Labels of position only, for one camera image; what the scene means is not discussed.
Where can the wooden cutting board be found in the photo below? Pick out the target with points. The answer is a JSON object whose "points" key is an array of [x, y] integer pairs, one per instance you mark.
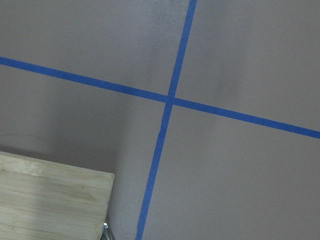
{"points": [[45, 200]]}

